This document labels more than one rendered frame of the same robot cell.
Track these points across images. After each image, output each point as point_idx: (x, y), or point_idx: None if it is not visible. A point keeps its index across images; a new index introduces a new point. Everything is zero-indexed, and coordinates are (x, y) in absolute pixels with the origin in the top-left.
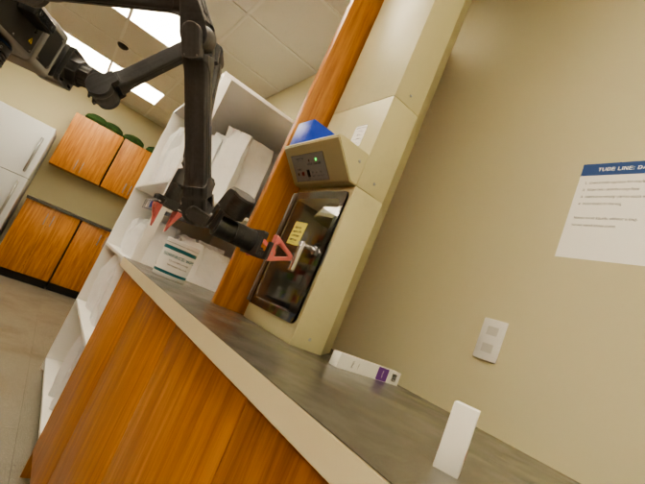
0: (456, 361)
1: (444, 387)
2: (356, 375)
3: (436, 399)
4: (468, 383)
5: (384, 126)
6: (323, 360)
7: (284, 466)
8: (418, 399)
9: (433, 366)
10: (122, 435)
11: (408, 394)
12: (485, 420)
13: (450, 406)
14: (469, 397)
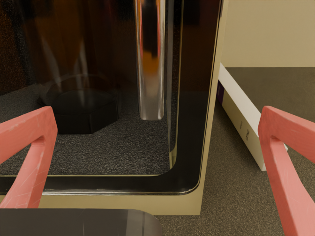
0: (265, 3)
1: (254, 40)
2: (287, 145)
3: (245, 56)
4: (287, 24)
5: None
6: (249, 173)
7: None
8: (269, 82)
9: (230, 22)
10: None
11: (258, 84)
12: (312, 52)
13: (266, 56)
14: (290, 37)
